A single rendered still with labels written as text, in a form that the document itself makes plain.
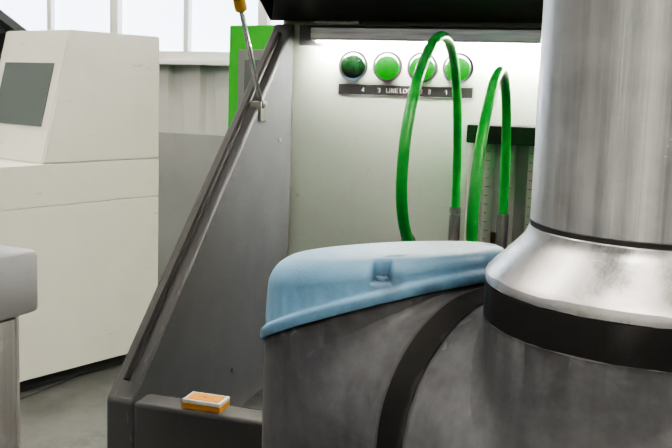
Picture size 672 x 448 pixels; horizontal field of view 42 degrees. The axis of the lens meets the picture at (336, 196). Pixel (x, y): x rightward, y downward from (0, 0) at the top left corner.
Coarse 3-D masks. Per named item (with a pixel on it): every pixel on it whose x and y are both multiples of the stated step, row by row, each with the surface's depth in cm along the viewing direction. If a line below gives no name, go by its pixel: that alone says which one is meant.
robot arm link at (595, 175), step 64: (576, 0) 29; (640, 0) 27; (576, 64) 29; (640, 64) 27; (576, 128) 29; (640, 128) 27; (576, 192) 29; (640, 192) 27; (512, 256) 31; (576, 256) 29; (640, 256) 28; (512, 320) 30; (576, 320) 27; (640, 320) 26; (448, 384) 33; (512, 384) 30; (576, 384) 28; (640, 384) 27
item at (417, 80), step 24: (432, 48) 113; (456, 72) 131; (408, 96) 106; (456, 96) 134; (408, 120) 104; (456, 120) 136; (408, 144) 104; (456, 144) 138; (456, 168) 139; (456, 192) 139; (408, 216) 106; (408, 240) 108
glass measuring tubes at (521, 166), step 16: (496, 128) 141; (512, 128) 140; (528, 128) 140; (496, 144) 142; (512, 144) 141; (528, 144) 140; (496, 160) 142; (512, 160) 144; (528, 160) 143; (496, 176) 143; (512, 176) 144; (528, 176) 143; (496, 192) 143; (512, 192) 144; (528, 192) 143; (480, 208) 144; (496, 208) 143; (512, 208) 144; (528, 208) 144; (480, 224) 145; (512, 224) 145; (528, 224) 144; (464, 240) 147; (480, 240) 147; (512, 240) 143
